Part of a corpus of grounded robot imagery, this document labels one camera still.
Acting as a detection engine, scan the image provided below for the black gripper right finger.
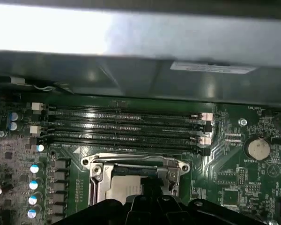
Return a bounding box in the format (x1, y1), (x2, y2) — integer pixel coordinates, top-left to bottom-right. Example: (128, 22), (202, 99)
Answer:
(154, 178), (272, 225)

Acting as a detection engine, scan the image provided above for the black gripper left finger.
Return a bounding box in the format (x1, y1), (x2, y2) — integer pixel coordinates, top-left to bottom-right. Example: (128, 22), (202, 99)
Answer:
(50, 177), (156, 225)

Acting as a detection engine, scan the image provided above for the silver topped CPU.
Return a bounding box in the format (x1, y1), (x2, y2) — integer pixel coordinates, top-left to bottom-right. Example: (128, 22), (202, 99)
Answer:
(111, 175), (143, 202)

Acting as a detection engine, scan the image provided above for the metal socket cover frame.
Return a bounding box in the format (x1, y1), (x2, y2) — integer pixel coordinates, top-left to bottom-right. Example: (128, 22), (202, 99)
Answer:
(90, 161), (180, 206)

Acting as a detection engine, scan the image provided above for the thin wire locking lever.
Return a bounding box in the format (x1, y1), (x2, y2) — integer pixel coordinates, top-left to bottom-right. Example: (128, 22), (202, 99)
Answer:
(91, 153), (178, 165)

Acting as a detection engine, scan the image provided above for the CPU socket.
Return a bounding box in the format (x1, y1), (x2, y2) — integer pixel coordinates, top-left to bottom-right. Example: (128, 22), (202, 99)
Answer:
(81, 153), (192, 207)

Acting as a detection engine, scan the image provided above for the green motherboard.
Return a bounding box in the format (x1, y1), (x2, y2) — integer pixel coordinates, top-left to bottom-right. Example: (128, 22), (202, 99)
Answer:
(0, 92), (281, 225)

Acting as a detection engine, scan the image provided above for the black RAM slot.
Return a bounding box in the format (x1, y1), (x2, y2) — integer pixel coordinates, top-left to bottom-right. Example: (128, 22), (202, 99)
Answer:
(31, 102), (213, 121)
(30, 125), (213, 145)
(46, 113), (213, 133)

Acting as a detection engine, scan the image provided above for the round silver coin battery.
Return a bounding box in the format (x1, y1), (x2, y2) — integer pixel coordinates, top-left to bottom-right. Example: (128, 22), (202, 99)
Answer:
(247, 137), (272, 162)

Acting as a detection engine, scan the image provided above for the black grey PC case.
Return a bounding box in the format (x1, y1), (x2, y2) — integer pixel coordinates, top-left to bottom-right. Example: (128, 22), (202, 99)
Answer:
(0, 0), (281, 106)

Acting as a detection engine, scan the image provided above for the white case wall sticker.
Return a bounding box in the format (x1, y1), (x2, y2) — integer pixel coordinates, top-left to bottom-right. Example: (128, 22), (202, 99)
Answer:
(170, 60), (258, 75)

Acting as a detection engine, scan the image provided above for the bundled fan wire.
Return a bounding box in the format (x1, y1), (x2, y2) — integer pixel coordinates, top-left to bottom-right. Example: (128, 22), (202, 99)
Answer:
(0, 75), (73, 94)

